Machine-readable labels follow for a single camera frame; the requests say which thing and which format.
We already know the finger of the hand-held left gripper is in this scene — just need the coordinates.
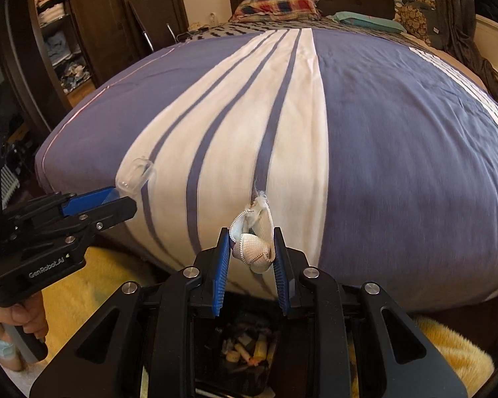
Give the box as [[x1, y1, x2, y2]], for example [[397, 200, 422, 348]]
[[45, 196, 138, 255], [6, 187, 122, 227]]

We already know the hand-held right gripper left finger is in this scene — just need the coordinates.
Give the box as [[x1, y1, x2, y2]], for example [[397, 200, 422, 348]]
[[29, 227, 233, 398]]

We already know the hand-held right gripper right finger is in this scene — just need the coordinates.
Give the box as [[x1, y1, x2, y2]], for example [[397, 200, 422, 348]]
[[273, 227, 469, 398]]

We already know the pile of mixed wrappers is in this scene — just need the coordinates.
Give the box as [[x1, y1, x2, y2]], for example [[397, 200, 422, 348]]
[[221, 327, 280, 369]]

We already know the black waste bin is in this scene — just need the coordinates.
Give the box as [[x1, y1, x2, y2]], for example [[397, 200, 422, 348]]
[[187, 317, 316, 398]]

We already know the person's left forearm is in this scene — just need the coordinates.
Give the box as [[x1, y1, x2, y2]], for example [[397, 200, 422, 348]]
[[0, 319, 26, 371]]

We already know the person's left hand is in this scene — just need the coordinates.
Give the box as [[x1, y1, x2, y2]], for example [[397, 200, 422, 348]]
[[9, 294, 49, 344]]

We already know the yellow fluffy rug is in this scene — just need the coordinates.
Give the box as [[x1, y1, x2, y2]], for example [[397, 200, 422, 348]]
[[37, 246, 494, 398]]

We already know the blue white striped blanket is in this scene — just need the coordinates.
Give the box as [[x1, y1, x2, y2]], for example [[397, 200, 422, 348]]
[[35, 25, 498, 311]]

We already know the stack of folded clothes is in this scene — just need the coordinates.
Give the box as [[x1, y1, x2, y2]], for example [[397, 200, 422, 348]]
[[33, 0, 94, 94]]

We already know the dark metal pole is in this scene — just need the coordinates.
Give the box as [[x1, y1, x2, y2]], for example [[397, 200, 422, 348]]
[[128, 2, 154, 52]]

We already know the dark wooden wardrobe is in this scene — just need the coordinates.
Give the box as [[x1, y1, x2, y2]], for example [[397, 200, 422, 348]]
[[0, 0, 189, 133]]

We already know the grey patterned bed sheet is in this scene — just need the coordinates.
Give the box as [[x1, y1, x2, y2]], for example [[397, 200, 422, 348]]
[[183, 19, 328, 42]]

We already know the plaid pillow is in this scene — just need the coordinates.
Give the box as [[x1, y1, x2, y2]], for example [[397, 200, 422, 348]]
[[229, 0, 322, 23]]

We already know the teal pillow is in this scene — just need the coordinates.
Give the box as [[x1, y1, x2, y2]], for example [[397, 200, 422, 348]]
[[326, 12, 406, 34]]

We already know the beige bed sheet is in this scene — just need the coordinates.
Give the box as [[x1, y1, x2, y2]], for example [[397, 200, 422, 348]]
[[423, 41, 498, 121]]

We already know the brown patterned cushion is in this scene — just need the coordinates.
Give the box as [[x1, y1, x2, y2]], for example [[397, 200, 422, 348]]
[[394, 0, 438, 48]]

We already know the white storage box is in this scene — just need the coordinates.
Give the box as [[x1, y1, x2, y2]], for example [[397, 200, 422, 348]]
[[475, 14, 498, 88]]

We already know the brown hanging curtain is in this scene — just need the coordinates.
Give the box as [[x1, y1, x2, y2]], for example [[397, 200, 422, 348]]
[[402, 0, 498, 104]]

